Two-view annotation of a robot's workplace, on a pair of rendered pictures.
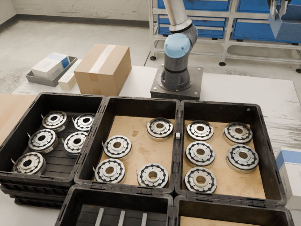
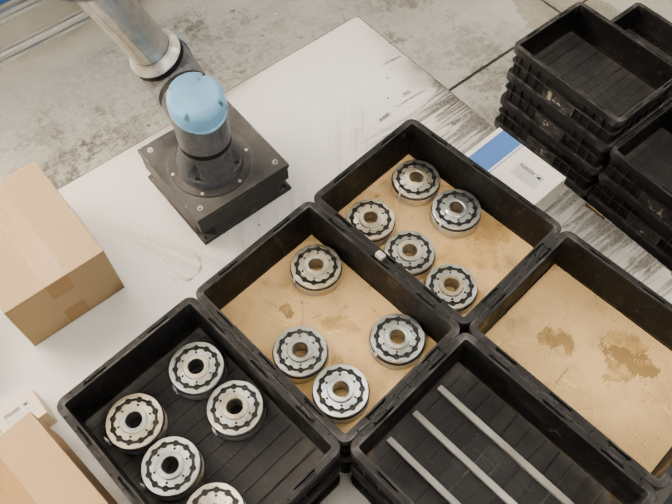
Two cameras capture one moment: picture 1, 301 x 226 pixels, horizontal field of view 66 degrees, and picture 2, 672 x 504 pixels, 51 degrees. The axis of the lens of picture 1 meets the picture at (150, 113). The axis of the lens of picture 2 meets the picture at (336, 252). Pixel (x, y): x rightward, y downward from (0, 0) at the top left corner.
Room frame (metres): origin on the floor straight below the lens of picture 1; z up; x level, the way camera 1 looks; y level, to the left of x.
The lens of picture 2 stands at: (0.18, 0.50, 2.08)
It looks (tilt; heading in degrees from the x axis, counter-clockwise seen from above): 59 degrees down; 307
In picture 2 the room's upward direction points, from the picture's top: 2 degrees counter-clockwise
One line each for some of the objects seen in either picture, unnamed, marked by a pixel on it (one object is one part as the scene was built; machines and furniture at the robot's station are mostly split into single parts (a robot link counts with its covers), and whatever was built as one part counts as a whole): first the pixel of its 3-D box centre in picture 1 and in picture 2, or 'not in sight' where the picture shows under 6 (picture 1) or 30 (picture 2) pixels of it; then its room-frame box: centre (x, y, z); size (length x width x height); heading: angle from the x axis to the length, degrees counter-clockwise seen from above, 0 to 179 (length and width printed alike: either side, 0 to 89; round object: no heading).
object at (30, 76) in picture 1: (53, 69); not in sight; (1.30, 0.60, 0.73); 0.27 x 0.20 x 0.05; 158
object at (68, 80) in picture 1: (74, 74); not in sight; (1.22, 0.45, 0.73); 0.24 x 0.06 x 0.06; 162
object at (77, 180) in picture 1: (134, 136); (325, 312); (0.53, 0.06, 0.92); 0.40 x 0.30 x 0.02; 170
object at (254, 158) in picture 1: (242, 156); (456, 209); (0.46, -0.31, 0.86); 0.10 x 0.10 x 0.01
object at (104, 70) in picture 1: (105, 69); (34, 252); (1.17, 0.25, 0.78); 0.30 x 0.22 x 0.16; 165
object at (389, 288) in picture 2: (135, 145); (326, 324); (0.53, 0.06, 0.87); 0.40 x 0.30 x 0.11; 170
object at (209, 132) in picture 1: (199, 129); (370, 219); (0.59, -0.19, 0.86); 0.10 x 0.10 x 0.01
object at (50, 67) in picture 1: (52, 67); not in sight; (1.27, 0.60, 0.75); 0.20 x 0.12 x 0.09; 154
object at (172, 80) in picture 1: (175, 71); (207, 149); (1.00, -0.14, 0.85); 0.15 x 0.15 x 0.10
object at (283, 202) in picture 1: (223, 144); (435, 215); (0.47, -0.23, 0.92); 0.40 x 0.30 x 0.02; 170
